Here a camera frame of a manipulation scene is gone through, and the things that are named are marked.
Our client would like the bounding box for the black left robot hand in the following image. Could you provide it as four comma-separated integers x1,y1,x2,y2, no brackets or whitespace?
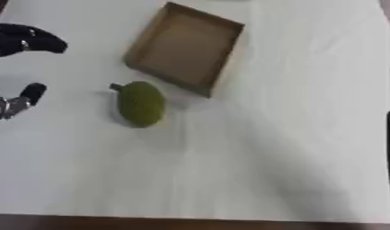
0,22,69,121

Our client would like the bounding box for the tan cardboard box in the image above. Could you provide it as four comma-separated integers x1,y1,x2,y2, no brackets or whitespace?
120,1,245,99

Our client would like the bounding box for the green toy jackfruit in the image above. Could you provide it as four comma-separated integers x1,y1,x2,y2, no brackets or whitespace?
108,80,167,128

